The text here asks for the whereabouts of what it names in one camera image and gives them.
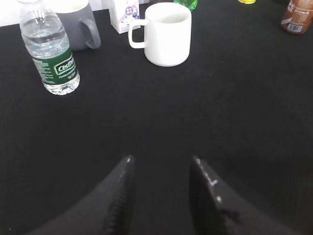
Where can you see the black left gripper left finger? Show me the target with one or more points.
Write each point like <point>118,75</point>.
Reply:
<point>107,210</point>

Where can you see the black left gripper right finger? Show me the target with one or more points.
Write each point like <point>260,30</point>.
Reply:
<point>216,209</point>

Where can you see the clear water bottle green label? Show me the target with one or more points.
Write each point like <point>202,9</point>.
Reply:
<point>47,43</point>

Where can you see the green sprite bottle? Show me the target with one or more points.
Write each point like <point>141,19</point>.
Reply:
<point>190,4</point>

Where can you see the brown coffee drink bottle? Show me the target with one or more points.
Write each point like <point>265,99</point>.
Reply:
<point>298,16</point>

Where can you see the white purple yogurt bottle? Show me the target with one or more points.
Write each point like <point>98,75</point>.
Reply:
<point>122,12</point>

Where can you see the grey ceramic mug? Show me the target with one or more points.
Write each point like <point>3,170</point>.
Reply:
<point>79,22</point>

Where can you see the white ceramic mug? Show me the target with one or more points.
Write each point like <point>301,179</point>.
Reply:
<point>167,34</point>

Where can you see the yellow paper cup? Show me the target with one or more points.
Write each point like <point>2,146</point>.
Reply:
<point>247,1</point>

